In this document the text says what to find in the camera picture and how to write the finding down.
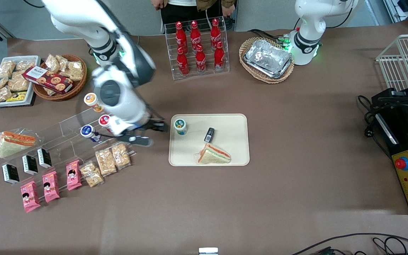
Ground red cookie box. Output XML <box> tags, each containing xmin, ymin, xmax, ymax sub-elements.
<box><xmin>22</xmin><ymin>66</ymin><xmax>74</xmax><ymax>95</ymax></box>

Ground red emergency stop button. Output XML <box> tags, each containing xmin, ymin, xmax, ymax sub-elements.
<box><xmin>394</xmin><ymin>156</ymin><xmax>408</xmax><ymax>171</ymax></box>

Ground light oval wicker basket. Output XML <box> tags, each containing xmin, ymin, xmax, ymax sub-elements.
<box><xmin>239</xmin><ymin>37</ymin><xmax>295</xmax><ymax>84</ymax></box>

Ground white wire rack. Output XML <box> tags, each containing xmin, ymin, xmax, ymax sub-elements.
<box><xmin>375</xmin><ymin>34</ymin><xmax>408</xmax><ymax>91</ymax></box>

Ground clear acrylic bottle rack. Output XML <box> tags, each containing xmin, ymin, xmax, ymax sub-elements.
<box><xmin>164</xmin><ymin>16</ymin><xmax>230</xmax><ymax>81</ymax></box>

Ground black cable bundle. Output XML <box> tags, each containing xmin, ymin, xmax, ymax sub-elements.
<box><xmin>248</xmin><ymin>28</ymin><xmax>291</xmax><ymax>45</ymax></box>

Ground person left hand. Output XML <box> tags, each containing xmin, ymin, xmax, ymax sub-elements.
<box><xmin>221</xmin><ymin>4</ymin><xmax>236</xmax><ymax>18</ymax></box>

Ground red cola bottle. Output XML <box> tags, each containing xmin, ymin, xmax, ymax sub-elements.
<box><xmin>210</xmin><ymin>18</ymin><xmax>222</xmax><ymax>48</ymax></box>
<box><xmin>190</xmin><ymin>20</ymin><xmax>202</xmax><ymax>52</ymax></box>
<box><xmin>214</xmin><ymin>41</ymin><xmax>225</xmax><ymax>72</ymax></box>
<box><xmin>175</xmin><ymin>21</ymin><xmax>188</xmax><ymax>53</ymax></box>
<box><xmin>177</xmin><ymin>47</ymin><xmax>190</xmax><ymax>77</ymax></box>
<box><xmin>195</xmin><ymin>44</ymin><xmax>207</xmax><ymax>74</ymax></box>

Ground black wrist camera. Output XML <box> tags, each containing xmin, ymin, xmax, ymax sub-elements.
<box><xmin>127</xmin><ymin>135</ymin><xmax>154</xmax><ymax>148</ymax></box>

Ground blue lid gum bottle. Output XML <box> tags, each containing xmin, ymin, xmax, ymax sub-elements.
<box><xmin>80</xmin><ymin>125</ymin><xmax>102</xmax><ymax>142</ymax></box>

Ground black power cable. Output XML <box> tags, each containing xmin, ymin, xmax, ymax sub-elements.
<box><xmin>358</xmin><ymin>95</ymin><xmax>393</xmax><ymax>160</ymax></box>

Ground yellow snack pack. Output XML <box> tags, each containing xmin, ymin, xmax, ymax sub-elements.
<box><xmin>6</xmin><ymin>91</ymin><xmax>28</xmax><ymax>103</ymax></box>

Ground metal equipment shelf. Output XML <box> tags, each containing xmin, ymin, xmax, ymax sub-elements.
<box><xmin>382</xmin><ymin>0</ymin><xmax>408</xmax><ymax>26</ymax></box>

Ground green lid gum bottle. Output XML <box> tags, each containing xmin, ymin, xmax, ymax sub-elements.
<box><xmin>174</xmin><ymin>119</ymin><xmax>188</xmax><ymax>135</ymax></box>

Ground brown round wicker basket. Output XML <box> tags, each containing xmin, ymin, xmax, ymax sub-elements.
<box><xmin>32</xmin><ymin>54</ymin><xmax>88</xmax><ymax>102</ymax></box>

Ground standing person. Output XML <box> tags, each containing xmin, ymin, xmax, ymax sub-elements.
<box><xmin>151</xmin><ymin>0</ymin><xmax>237</xmax><ymax>34</ymax></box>

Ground looped black cable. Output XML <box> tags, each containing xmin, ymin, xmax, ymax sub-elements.
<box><xmin>372</xmin><ymin>236</ymin><xmax>408</xmax><ymax>255</ymax></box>

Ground black sealing machine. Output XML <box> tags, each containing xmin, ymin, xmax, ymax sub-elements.
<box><xmin>370</xmin><ymin>89</ymin><xmax>408</xmax><ymax>215</ymax></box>

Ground orange lid gum bottle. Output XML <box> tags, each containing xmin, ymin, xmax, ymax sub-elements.
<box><xmin>84</xmin><ymin>92</ymin><xmax>104</xmax><ymax>113</ymax></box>

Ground wrapped triangle sandwich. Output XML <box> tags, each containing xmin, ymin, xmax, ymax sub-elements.
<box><xmin>0</xmin><ymin>131</ymin><xmax>36</xmax><ymax>159</ymax></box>
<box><xmin>197</xmin><ymin>143</ymin><xmax>232</xmax><ymax>165</ymax></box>

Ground clear acrylic stepped display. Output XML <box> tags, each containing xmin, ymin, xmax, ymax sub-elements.
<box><xmin>0</xmin><ymin>100</ymin><xmax>136</xmax><ymax>201</ymax></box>

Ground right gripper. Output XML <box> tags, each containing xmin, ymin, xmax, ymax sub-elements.
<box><xmin>113</xmin><ymin>115</ymin><xmax>169</xmax><ymax>138</ymax></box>

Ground red lid gum bottle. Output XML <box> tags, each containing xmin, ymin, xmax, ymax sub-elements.
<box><xmin>98</xmin><ymin>114</ymin><xmax>114</xmax><ymax>134</ymax></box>

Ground silver metal bar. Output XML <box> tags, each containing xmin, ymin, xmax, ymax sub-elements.
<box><xmin>375</xmin><ymin>113</ymin><xmax>400</xmax><ymax>145</ymax></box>

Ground pink snack pack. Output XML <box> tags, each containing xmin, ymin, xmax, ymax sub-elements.
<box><xmin>20</xmin><ymin>181</ymin><xmax>41</xmax><ymax>213</ymax></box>
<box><xmin>42</xmin><ymin>171</ymin><xmax>60</xmax><ymax>203</ymax></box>
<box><xmin>66</xmin><ymin>160</ymin><xmax>83</xmax><ymax>191</ymax></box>

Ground cream plastic tray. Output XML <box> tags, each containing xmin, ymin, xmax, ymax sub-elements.
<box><xmin>168</xmin><ymin>113</ymin><xmax>250</xmax><ymax>167</ymax></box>

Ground stacked foil containers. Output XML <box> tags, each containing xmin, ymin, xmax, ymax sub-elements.
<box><xmin>243</xmin><ymin>39</ymin><xmax>293</xmax><ymax>79</ymax></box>

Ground white plastic bin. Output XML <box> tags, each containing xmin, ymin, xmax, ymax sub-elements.
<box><xmin>0</xmin><ymin>55</ymin><xmax>41</xmax><ymax>107</ymax></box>

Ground long black cable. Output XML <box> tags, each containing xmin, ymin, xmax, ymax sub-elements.
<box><xmin>291</xmin><ymin>233</ymin><xmax>408</xmax><ymax>255</ymax></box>

